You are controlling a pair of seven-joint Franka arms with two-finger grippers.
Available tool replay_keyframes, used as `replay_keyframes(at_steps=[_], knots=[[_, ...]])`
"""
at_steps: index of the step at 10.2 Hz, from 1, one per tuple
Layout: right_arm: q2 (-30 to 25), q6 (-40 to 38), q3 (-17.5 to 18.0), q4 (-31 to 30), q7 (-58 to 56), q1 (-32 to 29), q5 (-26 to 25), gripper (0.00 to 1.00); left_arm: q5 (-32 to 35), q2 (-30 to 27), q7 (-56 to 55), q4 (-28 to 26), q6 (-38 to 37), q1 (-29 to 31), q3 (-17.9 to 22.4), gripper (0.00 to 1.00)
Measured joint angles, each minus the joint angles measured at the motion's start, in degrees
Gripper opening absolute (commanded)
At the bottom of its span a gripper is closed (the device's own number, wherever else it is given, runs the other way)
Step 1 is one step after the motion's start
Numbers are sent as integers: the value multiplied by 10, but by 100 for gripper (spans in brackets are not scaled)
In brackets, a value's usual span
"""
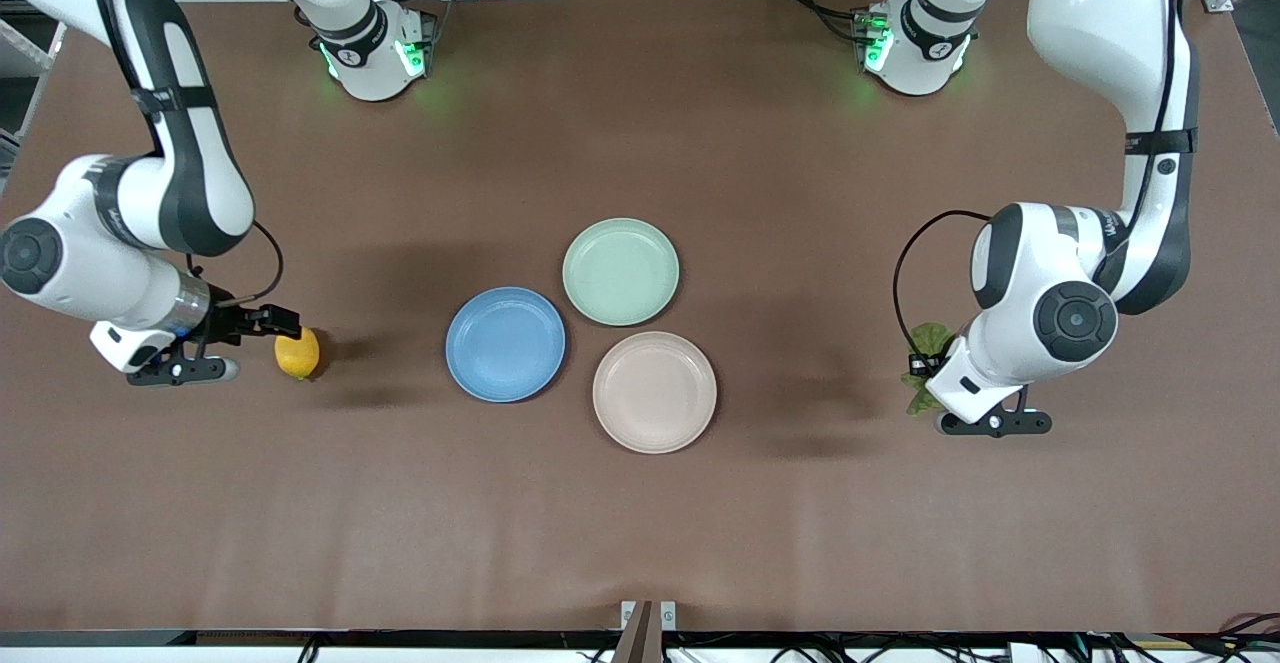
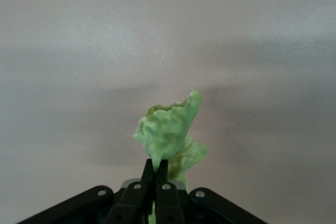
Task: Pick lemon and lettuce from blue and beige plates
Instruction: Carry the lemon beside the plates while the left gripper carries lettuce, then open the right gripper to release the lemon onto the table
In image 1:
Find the green lettuce leaf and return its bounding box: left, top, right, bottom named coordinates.
left=902, top=323, right=957, bottom=416

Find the yellow lemon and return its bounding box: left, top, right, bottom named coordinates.
left=275, top=327, right=321, bottom=381

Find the brown table mat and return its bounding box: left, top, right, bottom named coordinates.
left=0, top=0, right=1280, bottom=634

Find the blue plate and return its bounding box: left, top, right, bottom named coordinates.
left=446, top=287, right=567, bottom=404

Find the beige plate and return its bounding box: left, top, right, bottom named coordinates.
left=592, top=331, right=718, bottom=455

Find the light green plate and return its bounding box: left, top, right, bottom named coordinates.
left=562, top=218, right=681, bottom=327

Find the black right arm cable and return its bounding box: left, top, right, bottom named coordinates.
left=80, top=0, right=286, bottom=310

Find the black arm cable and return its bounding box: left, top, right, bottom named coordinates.
left=893, top=0, right=1193, bottom=364
left=80, top=0, right=286, bottom=310

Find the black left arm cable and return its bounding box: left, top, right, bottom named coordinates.
left=893, top=0, right=1193, bottom=364

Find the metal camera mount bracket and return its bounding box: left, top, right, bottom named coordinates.
left=612, top=600, right=678, bottom=663

